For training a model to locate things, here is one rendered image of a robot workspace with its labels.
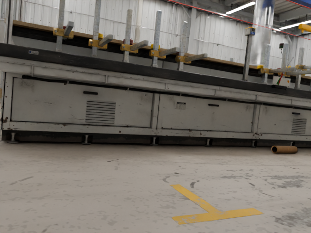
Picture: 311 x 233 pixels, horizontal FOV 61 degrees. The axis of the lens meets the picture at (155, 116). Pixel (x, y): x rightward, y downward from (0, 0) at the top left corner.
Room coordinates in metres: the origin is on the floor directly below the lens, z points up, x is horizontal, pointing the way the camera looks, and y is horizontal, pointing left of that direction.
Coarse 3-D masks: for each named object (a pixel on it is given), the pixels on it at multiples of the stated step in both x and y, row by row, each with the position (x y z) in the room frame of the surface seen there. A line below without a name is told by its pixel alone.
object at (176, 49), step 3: (174, 48) 1.97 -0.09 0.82; (177, 48) 1.95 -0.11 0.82; (162, 51) 2.15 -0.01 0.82; (165, 51) 2.10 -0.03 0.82; (168, 51) 2.05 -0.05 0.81; (171, 51) 2.01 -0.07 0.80; (174, 51) 1.97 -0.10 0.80; (177, 51) 1.96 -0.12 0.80; (159, 54) 2.20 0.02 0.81; (162, 54) 2.15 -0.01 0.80; (165, 54) 2.11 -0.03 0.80; (168, 54) 2.10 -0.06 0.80
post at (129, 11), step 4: (128, 12) 2.09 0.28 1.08; (128, 16) 2.09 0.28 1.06; (128, 20) 2.09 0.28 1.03; (128, 24) 2.09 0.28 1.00; (128, 28) 2.10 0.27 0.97; (128, 32) 2.10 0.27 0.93; (128, 36) 2.10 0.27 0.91; (124, 40) 2.12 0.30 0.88; (128, 40) 2.10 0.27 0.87; (124, 52) 2.09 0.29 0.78; (128, 52) 2.10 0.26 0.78; (124, 56) 2.09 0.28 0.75; (128, 56) 2.10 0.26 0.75
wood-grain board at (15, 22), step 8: (16, 24) 1.91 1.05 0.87; (24, 24) 1.93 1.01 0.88; (32, 24) 1.96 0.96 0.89; (80, 32) 2.10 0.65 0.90; (112, 40) 2.21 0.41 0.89; (120, 40) 2.24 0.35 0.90; (144, 48) 2.34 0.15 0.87; (160, 48) 2.39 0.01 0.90; (232, 64) 2.74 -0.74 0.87; (240, 64) 2.79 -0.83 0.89
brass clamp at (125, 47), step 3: (123, 45) 2.08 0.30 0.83; (126, 45) 2.09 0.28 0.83; (129, 45) 2.10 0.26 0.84; (120, 48) 2.11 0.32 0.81; (123, 48) 2.08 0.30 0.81; (126, 48) 2.09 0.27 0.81; (129, 48) 2.10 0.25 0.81; (129, 51) 2.11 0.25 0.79; (132, 51) 2.11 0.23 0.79; (135, 51) 2.12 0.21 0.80
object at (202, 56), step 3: (201, 54) 2.09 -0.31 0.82; (204, 54) 2.05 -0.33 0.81; (207, 54) 2.06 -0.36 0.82; (186, 57) 2.30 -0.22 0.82; (189, 57) 2.25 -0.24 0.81; (192, 57) 2.21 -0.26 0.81; (195, 57) 2.16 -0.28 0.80; (198, 57) 2.13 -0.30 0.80; (201, 57) 2.08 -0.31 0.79; (204, 57) 2.07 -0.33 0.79; (186, 60) 2.29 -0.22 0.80; (189, 60) 2.25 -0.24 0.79; (192, 60) 2.24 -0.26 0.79
